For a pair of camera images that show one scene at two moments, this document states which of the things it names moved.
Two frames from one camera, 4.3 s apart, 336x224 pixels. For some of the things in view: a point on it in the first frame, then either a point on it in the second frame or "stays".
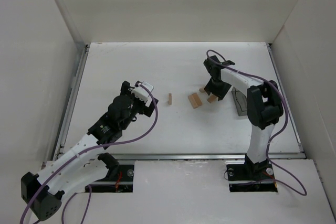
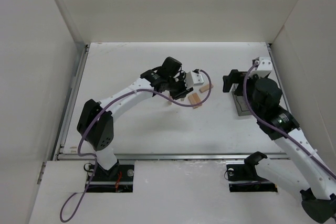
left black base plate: [125, 174] stays
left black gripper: [142, 106] → [181, 92]
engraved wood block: [195, 100] stays
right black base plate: [256, 171] stays
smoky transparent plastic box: [241, 102] stays
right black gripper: [218, 89] → [233, 79]
